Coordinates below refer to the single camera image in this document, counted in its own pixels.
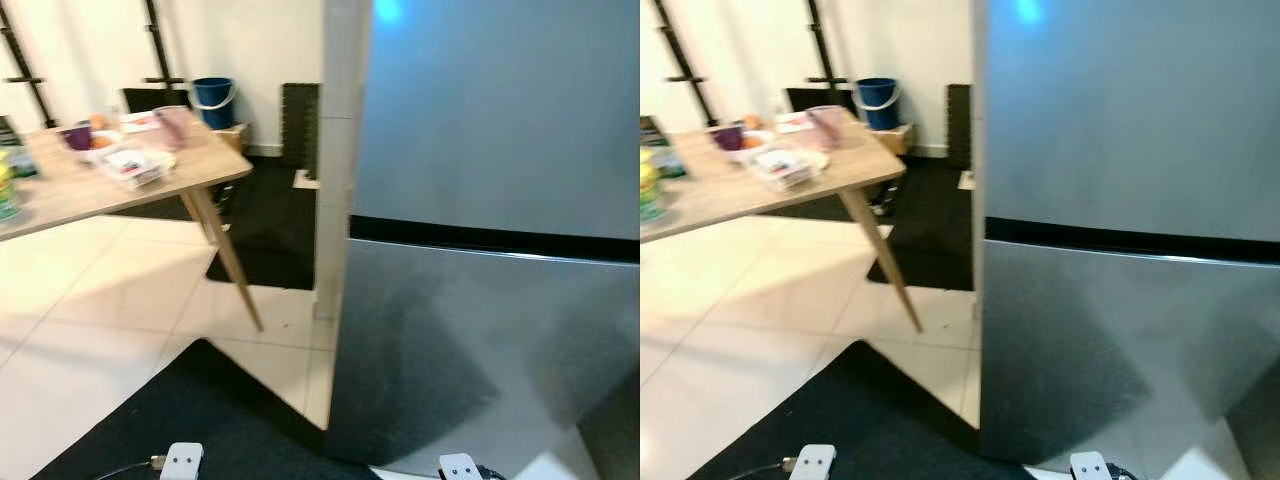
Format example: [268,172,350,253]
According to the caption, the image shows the silver fridge door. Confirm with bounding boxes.
[978,238,1280,480]
[325,236,641,480]

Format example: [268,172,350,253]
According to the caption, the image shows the silver two-door fridge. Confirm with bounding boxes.
[325,0,641,480]
[975,0,1280,480]

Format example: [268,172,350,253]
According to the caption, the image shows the green drink bottle pack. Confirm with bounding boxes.
[640,148,669,223]
[0,148,23,223]

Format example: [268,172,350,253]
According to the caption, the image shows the clear plastic food tray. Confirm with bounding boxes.
[97,145,178,190]
[746,145,831,191]

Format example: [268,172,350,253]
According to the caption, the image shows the pink translucent jug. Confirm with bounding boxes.
[806,105,847,152]
[153,105,194,152]

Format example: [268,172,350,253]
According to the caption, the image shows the black chair back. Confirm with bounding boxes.
[122,87,193,114]
[785,87,857,114]

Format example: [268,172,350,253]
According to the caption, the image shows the blue bucket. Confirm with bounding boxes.
[191,77,239,132]
[854,77,902,132]

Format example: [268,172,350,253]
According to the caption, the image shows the black foam panel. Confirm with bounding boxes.
[280,83,321,181]
[945,83,974,171]

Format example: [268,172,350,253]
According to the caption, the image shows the black wall rack pole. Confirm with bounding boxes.
[650,0,719,127]
[806,0,851,89]
[0,18,57,129]
[143,0,187,91]

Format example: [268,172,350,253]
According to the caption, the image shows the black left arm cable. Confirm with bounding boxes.
[95,456,167,480]
[725,458,796,480]

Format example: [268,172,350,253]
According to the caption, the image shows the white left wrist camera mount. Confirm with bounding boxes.
[789,444,838,480]
[160,442,205,480]

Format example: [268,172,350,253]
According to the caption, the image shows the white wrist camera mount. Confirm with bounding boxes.
[438,453,484,480]
[1069,452,1114,480]
[789,444,838,480]
[160,442,205,480]

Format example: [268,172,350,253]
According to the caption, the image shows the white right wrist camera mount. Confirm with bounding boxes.
[438,453,484,480]
[1069,452,1114,480]

